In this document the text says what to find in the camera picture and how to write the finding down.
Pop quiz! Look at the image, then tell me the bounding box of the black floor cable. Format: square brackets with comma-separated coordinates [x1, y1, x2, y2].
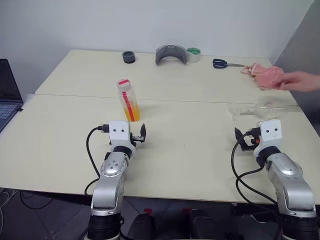
[19, 190, 54, 210]

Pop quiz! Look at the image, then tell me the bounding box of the person's bare hand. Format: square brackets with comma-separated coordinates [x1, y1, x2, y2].
[279, 70, 320, 92]

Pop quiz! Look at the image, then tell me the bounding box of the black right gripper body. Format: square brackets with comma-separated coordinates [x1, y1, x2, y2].
[241, 128, 261, 152]

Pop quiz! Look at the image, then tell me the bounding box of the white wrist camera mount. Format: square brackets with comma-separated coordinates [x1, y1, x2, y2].
[252, 119, 284, 157]
[109, 120, 138, 154]

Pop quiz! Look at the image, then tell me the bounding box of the white floor cable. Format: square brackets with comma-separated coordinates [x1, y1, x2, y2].
[0, 187, 18, 240]

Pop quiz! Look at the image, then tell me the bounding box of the bottle of orange juice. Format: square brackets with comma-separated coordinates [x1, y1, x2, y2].
[116, 78, 141, 123]

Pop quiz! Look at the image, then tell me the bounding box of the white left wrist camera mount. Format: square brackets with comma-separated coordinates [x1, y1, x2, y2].
[109, 120, 138, 154]

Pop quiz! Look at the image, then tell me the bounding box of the dark rounded shape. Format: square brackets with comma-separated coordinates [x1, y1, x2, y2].
[187, 209, 217, 240]
[126, 211, 157, 240]

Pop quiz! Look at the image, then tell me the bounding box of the pink cloth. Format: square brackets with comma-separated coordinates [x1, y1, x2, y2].
[240, 62, 288, 92]

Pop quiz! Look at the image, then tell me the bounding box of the dark laptop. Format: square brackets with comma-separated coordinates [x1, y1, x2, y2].
[0, 58, 25, 133]

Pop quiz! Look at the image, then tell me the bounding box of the grey curved visor headset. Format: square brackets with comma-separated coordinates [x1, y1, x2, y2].
[154, 44, 188, 66]

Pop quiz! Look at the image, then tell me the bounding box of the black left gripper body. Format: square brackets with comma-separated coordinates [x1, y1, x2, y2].
[129, 132, 147, 148]

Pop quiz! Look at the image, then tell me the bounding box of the white bottle cap red stripe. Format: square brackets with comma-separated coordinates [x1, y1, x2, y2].
[116, 78, 132, 93]

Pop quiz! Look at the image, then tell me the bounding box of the green white tape roll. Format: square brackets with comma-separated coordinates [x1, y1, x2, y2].
[186, 46, 202, 63]

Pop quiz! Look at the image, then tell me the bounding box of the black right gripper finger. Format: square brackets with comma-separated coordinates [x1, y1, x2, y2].
[234, 126, 245, 141]

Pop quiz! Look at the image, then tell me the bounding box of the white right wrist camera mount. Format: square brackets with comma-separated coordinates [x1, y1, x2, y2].
[252, 119, 284, 157]

